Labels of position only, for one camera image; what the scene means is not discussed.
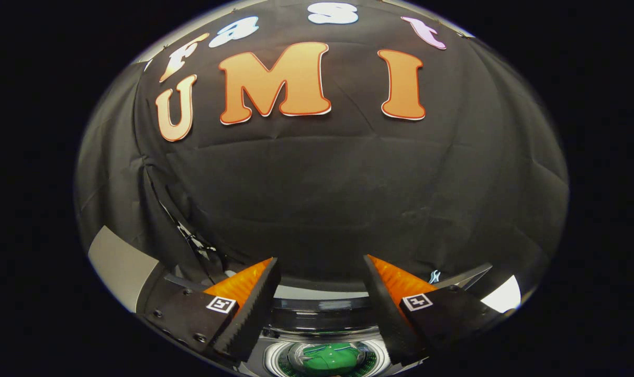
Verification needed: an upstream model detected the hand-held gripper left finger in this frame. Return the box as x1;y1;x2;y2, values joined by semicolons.
144;257;282;365

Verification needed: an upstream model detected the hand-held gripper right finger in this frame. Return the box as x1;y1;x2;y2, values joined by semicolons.
362;254;504;366

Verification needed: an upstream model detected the dark glass washing machine lid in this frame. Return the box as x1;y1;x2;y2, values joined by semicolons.
267;285;383;338

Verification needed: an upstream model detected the green polo shirt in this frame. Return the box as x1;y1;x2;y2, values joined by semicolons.
300;343;365;375

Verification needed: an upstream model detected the grey top-load washing machine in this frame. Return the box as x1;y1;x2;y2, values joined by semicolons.
243;285;401;377

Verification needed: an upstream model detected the white flat sheet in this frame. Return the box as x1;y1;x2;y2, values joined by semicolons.
481;275;522;314

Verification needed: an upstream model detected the grey flat board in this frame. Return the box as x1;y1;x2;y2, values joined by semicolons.
88;226;165;314

